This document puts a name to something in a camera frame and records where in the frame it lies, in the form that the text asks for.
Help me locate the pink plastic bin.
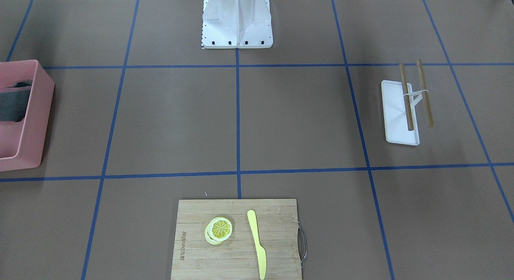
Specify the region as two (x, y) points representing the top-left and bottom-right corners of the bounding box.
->
(0, 59), (55, 172)

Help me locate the grey pink cleaning cloth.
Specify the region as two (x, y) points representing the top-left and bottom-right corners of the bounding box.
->
(0, 80), (33, 122)

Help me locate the yellow plastic knife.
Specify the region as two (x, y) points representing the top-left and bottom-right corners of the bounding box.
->
(247, 209), (267, 280)

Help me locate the yellow lemon slice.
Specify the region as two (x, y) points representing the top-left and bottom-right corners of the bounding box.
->
(204, 217), (233, 245)

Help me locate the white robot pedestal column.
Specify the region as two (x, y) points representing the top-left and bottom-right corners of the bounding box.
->
(201, 0), (273, 49)

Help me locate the wooden cutting board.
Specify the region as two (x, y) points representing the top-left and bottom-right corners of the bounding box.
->
(171, 199), (302, 280)

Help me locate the white rectangular tray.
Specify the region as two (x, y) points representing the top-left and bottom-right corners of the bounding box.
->
(381, 80), (420, 146)

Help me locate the wooden chopstick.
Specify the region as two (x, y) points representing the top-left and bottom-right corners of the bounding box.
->
(399, 63), (414, 131)
(416, 59), (434, 128)

